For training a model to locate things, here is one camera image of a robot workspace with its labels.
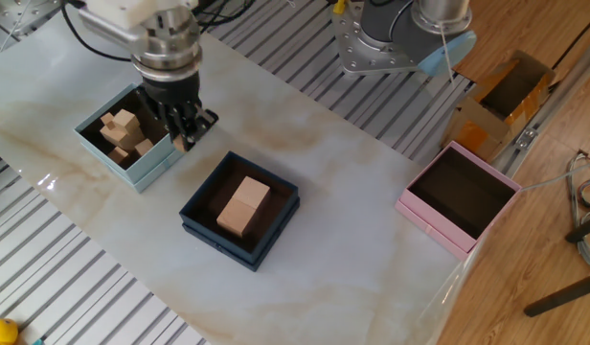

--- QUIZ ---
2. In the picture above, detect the long white cable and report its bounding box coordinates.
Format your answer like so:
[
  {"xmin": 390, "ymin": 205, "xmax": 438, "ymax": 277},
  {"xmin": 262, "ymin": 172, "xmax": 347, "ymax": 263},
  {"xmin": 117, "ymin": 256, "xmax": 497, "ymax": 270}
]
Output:
[{"xmin": 517, "ymin": 161, "xmax": 590, "ymax": 193}]

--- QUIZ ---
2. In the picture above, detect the yellow turtle toy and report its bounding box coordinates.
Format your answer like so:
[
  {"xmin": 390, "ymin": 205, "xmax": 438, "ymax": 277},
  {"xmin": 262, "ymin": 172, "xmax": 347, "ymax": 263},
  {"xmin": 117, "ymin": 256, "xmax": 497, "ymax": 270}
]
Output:
[{"xmin": 0, "ymin": 317, "xmax": 45, "ymax": 345}]

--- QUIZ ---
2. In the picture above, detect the brown cardboard box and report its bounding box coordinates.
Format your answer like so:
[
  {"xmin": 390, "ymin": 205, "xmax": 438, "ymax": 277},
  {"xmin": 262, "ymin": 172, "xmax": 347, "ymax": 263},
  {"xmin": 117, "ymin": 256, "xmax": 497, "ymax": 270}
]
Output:
[{"xmin": 441, "ymin": 49, "xmax": 558, "ymax": 164}]

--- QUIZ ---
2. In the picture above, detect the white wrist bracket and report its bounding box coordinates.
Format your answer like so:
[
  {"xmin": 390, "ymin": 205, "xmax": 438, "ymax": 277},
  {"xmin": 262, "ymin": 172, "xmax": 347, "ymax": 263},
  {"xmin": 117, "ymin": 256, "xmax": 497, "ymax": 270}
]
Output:
[{"xmin": 77, "ymin": 0, "xmax": 200, "ymax": 45}]

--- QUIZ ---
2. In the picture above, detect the dark blue cardboard box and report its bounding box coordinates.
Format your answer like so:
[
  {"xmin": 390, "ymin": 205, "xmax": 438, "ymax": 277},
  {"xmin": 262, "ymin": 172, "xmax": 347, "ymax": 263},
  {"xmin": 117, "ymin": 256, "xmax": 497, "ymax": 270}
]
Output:
[{"xmin": 178, "ymin": 150, "xmax": 301, "ymax": 273}]

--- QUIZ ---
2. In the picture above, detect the large wooden cube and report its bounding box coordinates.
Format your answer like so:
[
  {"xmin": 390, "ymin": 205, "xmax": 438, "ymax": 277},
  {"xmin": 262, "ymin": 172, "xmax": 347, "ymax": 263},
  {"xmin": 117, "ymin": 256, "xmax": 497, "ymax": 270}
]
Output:
[
  {"xmin": 232, "ymin": 175, "xmax": 272, "ymax": 212},
  {"xmin": 216, "ymin": 195, "xmax": 259, "ymax": 240}
]

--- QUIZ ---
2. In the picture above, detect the metal corner bracket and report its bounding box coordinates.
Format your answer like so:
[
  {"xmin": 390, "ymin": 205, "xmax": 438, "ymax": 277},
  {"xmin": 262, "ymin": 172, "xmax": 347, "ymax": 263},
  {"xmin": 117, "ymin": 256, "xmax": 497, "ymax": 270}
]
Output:
[{"xmin": 513, "ymin": 126, "xmax": 539, "ymax": 149}]

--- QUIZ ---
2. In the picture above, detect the pink cardboard box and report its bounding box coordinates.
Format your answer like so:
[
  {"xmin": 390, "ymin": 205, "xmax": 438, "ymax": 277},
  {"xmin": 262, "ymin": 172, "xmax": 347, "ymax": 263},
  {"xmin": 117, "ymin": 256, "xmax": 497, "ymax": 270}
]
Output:
[{"xmin": 394, "ymin": 140, "xmax": 523, "ymax": 263}]

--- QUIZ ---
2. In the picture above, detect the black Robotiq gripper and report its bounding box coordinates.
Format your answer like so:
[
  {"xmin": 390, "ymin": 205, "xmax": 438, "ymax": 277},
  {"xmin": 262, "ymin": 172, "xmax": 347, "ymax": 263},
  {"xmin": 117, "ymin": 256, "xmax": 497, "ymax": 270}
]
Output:
[{"xmin": 135, "ymin": 71, "xmax": 219, "ymax": 153}]

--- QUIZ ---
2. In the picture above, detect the thin white cable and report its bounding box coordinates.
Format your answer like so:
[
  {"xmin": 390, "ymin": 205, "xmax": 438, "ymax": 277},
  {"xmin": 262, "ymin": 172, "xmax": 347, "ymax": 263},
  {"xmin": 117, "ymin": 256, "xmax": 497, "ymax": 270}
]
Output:
[{"xmin": 437, "ymin": 21, "xmax": 457, "ymax": 88}]

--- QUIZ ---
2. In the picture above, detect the light blue cardboard box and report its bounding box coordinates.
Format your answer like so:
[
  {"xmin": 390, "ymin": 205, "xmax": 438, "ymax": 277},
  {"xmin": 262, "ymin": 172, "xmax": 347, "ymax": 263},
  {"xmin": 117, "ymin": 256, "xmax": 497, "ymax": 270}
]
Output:
[{"xmin": 73, "ymin": 81, "xmax": 198, "ymax": 195}]

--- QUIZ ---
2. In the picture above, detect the aluminium table edge rail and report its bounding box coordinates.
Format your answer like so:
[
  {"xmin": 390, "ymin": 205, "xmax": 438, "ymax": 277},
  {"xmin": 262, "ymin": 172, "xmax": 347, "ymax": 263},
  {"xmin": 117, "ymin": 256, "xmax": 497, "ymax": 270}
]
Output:
[{"xmin": 488, "ymin": 31, "xmax": 590, "ymax": 178}]

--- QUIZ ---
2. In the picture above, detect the grey cable bundle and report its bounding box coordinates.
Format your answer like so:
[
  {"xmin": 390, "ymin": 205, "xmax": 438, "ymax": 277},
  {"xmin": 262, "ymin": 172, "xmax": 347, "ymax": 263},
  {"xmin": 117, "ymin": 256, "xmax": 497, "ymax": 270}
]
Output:
[{"xmin": 565, "ymin": 150, "xmax": 590, "ymax": 272}]

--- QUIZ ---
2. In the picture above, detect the perforated metal plate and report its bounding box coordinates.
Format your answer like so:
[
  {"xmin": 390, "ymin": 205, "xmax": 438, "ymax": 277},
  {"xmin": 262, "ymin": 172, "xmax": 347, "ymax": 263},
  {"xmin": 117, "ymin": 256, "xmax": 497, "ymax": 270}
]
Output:
[{"xmin": 0, "ymin": 0, "xmax": 66, "ymax": 37}]

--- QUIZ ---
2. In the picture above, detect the marble pattern mat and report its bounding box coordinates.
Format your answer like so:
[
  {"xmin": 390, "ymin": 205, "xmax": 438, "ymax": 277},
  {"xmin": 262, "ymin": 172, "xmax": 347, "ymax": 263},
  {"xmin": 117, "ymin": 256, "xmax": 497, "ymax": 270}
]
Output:
[{"xmin": 0, "ymin": 2, "xmax": 478, "ymax": 345}]

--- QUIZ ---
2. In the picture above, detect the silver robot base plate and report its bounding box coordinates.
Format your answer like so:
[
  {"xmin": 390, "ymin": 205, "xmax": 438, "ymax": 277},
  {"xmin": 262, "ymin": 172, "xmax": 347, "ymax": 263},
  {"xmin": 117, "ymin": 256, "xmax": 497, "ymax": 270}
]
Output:
[{"xmin": 330, "ymin": 0, "xmax": 423, "ymax": 77}]

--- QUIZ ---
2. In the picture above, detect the black stand leg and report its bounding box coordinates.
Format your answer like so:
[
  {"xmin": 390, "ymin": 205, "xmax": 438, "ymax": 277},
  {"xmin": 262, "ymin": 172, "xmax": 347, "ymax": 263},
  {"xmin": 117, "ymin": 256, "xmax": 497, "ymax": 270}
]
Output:
[
  {"xmin": 565, "ymin": 214, "xmax": 590, "ymax": 244},
  {"xmin": 523, "ymin": 270, "xmax": 590, "ymax": 318}
]

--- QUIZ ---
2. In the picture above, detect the medium wooden cube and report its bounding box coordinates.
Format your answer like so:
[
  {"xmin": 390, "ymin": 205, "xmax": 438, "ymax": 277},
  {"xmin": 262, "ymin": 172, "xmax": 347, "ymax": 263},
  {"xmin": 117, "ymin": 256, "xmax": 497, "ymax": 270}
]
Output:
[{"xmin": 113, "ymin": 108, "xmax": 142, "ymax": 134}]

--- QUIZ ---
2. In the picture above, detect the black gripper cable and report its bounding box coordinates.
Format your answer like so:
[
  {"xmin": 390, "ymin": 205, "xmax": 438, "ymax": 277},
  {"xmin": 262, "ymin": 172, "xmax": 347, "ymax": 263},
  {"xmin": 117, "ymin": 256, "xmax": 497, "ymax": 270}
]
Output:
[
  {"xmin": 193, "ymin": 0, "xmax": 258, "ymax": 33},
  {"xmin": 59, "ymin": 0, "xmax": 134, "ymax": 63}
]

